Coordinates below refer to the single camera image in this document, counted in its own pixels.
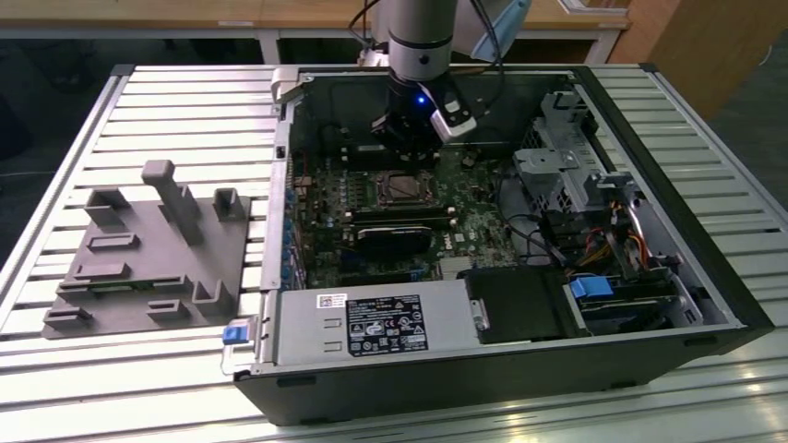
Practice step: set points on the silver CPU chip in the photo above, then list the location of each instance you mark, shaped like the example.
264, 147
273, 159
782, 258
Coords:
409, 189

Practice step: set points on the metal locking lever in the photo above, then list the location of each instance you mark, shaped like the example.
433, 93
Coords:
402, 206

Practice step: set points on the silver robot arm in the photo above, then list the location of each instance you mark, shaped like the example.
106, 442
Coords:
418, 46

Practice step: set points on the CPU socket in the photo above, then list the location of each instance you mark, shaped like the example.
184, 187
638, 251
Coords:
373, 204

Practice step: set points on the black RAM slot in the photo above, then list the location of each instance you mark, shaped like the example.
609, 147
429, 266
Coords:
400, 212
400, 221

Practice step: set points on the metal drive cage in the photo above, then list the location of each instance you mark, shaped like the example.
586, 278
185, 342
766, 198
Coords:
544, 159

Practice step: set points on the green motherboard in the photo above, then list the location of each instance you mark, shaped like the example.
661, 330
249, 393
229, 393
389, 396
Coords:
480, 221

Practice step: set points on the black graphics card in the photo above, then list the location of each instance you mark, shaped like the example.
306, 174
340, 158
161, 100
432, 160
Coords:
393, 242

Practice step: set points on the pale blue plastic part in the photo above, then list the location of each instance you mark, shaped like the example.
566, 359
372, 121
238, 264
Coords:
501, 27

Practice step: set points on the silver heatsink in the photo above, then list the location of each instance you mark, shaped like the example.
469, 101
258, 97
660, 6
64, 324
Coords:
458, 268

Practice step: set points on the black plastic shroud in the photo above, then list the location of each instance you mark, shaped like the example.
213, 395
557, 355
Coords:
522, 304

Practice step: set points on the grey power supply unit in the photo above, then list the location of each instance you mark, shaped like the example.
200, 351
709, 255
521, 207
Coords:
308, 323

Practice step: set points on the blue disk carrier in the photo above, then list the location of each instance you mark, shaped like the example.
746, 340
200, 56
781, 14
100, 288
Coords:
590, 288

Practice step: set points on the grey parts rack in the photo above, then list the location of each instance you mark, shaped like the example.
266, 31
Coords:
153, 258

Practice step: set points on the wooden cabinet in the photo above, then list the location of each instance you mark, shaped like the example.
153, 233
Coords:
708, 55

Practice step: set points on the black hard disk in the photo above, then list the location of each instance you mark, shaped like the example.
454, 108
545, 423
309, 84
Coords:
621, 314

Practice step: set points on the blue case latch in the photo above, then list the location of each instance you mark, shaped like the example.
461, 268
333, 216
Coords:
234, 335

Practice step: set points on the black PC case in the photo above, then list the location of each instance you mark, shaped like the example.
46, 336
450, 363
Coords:
430, 397

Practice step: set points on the green RAM stick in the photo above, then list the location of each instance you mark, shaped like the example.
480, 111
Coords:
117, 289

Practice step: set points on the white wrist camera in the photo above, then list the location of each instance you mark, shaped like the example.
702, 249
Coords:
452, 120

